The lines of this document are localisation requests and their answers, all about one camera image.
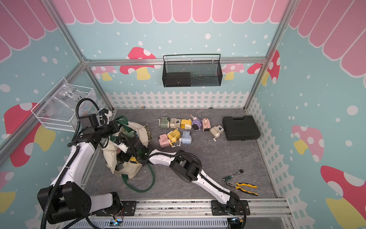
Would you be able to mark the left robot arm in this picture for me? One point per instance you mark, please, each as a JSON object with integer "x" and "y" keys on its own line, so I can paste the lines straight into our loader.
{"x": 65, "y": 199}

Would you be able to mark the green pencil sharpener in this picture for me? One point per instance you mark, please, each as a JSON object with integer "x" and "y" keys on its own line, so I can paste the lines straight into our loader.
{"x": 164, "y": 122}

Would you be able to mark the yellow handled pliers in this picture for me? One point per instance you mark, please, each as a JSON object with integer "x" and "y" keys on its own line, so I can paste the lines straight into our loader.
{"x": 240, "y": 186}

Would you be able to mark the black plastic tool case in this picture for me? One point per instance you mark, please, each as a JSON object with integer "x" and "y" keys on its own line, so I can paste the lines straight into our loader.
{"x": 240, "y": 128}

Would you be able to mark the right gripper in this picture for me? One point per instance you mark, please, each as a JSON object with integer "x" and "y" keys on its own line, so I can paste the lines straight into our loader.
{"x": 121, "y": 155}

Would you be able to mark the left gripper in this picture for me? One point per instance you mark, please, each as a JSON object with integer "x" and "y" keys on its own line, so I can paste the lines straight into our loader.
{"x": 115, "y": 129}

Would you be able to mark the cream crank pencil sharpener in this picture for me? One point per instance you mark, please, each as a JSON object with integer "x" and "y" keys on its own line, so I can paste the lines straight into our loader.
{"x": 217, "y": 131}

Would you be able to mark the yellow crank pencil sharpener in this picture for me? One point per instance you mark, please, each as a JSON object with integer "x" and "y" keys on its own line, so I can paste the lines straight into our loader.
{"x": 173, "y": 137}

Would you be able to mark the purple pencil sharpener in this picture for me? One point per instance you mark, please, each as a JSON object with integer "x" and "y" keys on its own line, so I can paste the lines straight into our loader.
{"x": 196, "y": 123}

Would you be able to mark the pink boxy pencil sharpener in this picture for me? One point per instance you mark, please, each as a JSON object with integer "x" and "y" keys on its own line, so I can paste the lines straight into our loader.
{"x": 164, "y": 141}

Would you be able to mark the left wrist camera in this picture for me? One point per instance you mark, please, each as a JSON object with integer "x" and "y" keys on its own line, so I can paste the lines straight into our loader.
{"x": 104, "y": 115}

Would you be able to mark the yellow black pencil sharpener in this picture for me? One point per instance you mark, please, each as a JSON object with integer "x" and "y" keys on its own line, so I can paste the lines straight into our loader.
{"x": 133, "y": 160}

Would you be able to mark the black box in basket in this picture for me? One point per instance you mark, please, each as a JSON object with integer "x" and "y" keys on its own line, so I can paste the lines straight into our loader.
{"x": 177, "y": 79}

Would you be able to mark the black wire mesh basket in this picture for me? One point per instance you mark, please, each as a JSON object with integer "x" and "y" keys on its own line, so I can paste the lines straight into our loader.
{"x": 205, "y": 69}

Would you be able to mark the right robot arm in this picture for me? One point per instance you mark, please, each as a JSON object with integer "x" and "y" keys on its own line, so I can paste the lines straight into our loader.
{"x": 188, "y": 167}

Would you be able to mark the beige pencil sharpener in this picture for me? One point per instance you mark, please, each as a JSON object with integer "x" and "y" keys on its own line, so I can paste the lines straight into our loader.
{"x": 175, "y": 123}

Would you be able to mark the clear wall bin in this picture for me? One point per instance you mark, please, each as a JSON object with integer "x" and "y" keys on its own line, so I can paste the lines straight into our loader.
{"x": 57, "y": 110}

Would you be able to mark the cream canvas tote bag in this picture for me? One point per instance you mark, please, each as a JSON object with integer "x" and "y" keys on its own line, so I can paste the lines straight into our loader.
{"x": 137, "y": 137}

